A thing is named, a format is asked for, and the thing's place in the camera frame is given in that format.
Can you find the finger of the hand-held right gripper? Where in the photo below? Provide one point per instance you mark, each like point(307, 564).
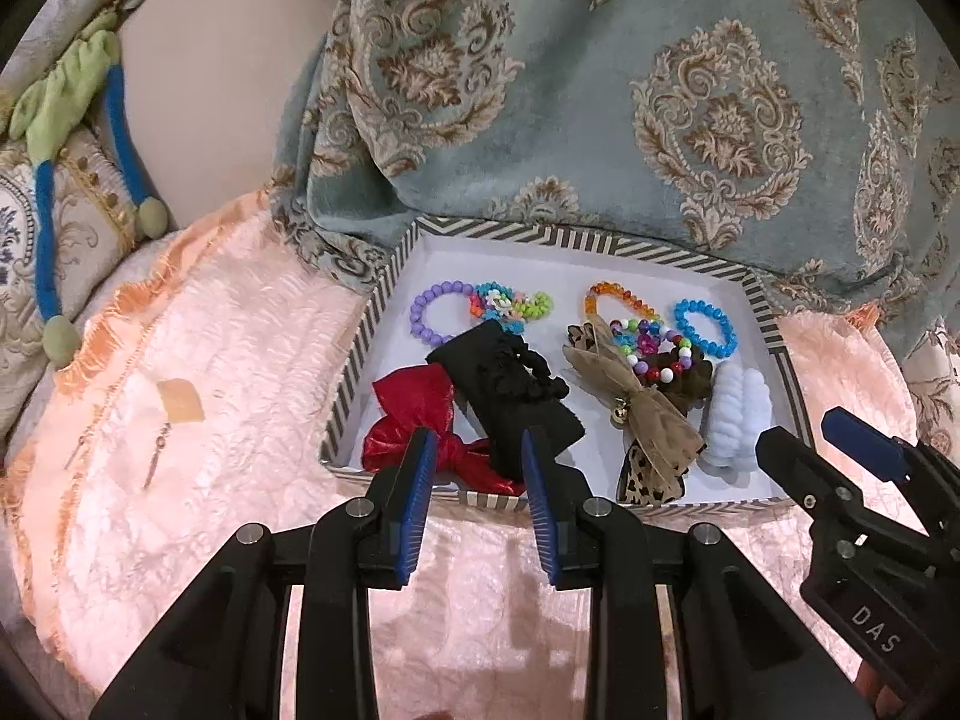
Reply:
point(862, 439)
point(862, 562)

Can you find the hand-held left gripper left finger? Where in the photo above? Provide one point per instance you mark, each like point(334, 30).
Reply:
point(416, 510)

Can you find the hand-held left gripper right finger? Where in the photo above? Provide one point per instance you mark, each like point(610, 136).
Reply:
point(540, 510)

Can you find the black fabric hair bow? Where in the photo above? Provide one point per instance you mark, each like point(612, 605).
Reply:
point(517, 424)

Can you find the tan leopard hair bow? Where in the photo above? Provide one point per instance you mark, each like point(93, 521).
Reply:
point(660, 427)

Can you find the striped jewelry box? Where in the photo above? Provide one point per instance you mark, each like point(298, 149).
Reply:
point(525, 262)

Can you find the person's right hand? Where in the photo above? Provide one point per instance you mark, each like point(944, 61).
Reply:
point(877, 694)

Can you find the red velvet hair bow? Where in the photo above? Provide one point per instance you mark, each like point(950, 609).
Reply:
point(412, 397)

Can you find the white fluffy scrunchie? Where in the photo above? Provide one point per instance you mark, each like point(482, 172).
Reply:
point(739, 412)

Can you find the brown scrunchie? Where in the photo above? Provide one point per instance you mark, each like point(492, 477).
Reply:
point(694, 382)

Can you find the pink fringed bedspread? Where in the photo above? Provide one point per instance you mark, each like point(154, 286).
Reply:
point(225, 390)

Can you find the tan paper patch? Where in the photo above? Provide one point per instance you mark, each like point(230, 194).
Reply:
point(180, 400)

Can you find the gold drop earring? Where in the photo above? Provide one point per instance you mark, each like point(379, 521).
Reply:
point(156, 457)
point(79, 446)

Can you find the blue damask blanket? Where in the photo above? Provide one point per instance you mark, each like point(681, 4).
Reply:
point(562, 127)

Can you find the embroidered beige pillow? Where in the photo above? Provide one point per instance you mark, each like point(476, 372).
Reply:
point(82, 225)

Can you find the blue and green plush toy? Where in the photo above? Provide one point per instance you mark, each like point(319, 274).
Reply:
point(49, 240)

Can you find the grey satin pillow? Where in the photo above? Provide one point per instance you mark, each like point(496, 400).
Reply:
point(67, 15)

